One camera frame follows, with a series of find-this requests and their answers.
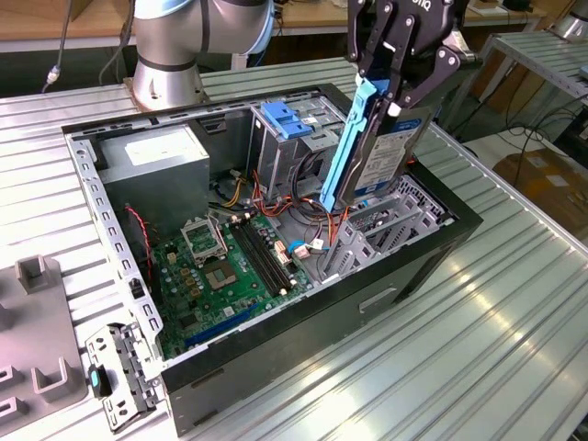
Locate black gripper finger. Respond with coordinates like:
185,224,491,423
388,43,463,119
346,0,417,100

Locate hard disk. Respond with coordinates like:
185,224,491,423
319,75,436,213

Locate perforated metal disk bay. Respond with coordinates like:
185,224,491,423
321,174,456,284

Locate metal slat side table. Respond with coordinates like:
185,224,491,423
477,29,588,134

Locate long wooden desk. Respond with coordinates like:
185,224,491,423
0,0,548,51

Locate blue plastic cage latch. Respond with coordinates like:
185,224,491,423
260,101,313,141

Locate large brown cardboard box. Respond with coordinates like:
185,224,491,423
493,147,588,231

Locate grey metal drive cage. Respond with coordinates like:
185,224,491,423
247,98,357,203

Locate black RAM slot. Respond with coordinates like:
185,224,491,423
239,219,292,293
228,222,282,299
244,217,298,290
233,220,287,296

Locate grey power supply unit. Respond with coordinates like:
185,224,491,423
97,124,211,231

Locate black open PC case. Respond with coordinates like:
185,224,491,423
61,82,484,437

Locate metal socket cover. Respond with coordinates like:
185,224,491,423
181,218,230,267

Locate green motherboard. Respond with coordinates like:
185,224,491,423
151,213,318,362

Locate black case fan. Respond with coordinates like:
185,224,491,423
122,205,163,305

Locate blue expansion slot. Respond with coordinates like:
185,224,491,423
183,302,258,348

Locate black latch with blue tab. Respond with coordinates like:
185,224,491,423
86,365,114,399

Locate grey parts rack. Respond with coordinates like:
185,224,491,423
0,254,89,435

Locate mixed colour wire bundle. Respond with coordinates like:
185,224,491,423
250,167,336,231

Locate yellow black wire bundle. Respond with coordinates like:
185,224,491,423
220,176,249,209

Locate thin blue wire pink plug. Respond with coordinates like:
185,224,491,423
285,238,333,261

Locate black cable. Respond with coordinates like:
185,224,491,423
98,0,137,86

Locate cable with metal plug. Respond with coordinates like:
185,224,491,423
40,0,74,95

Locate grey metal slot bracket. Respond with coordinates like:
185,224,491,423
85,321,165,435

